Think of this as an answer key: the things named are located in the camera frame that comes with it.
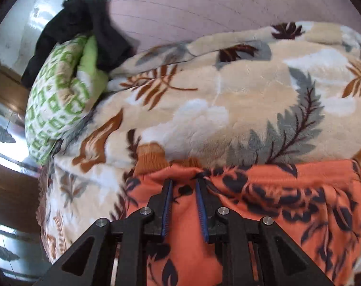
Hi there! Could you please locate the orange floral blouse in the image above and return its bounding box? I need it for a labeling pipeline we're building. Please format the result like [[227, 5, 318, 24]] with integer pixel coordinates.
[[124, 143, 361, 286]]

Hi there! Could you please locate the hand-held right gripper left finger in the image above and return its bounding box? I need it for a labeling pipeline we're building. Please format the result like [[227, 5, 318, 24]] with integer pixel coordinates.
[[34, 179, 173, 286]]

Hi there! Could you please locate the green checked pillow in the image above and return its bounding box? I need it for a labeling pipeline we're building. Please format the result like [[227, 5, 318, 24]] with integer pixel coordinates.
[[25, 35, 109, 165]]

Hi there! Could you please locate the wooden door with patterned glass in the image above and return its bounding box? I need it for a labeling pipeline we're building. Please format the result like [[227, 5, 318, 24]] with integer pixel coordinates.
[[0, 55, 54, 286]]

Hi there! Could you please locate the pink bolster cushion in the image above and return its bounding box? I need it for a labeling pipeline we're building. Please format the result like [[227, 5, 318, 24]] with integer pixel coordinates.
[[107, 0, 361, 52]]

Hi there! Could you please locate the beige leaf print blanket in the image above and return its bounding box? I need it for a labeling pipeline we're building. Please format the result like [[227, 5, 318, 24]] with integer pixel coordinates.
[[37, 21, 361, 266]]

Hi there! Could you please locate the black cloth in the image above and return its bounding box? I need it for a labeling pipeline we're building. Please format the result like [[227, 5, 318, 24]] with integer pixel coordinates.
[[21, 0, 136, 88]]

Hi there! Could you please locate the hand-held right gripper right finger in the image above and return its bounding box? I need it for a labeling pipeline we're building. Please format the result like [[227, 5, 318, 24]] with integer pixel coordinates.
[[195, 178, 334, 286]]

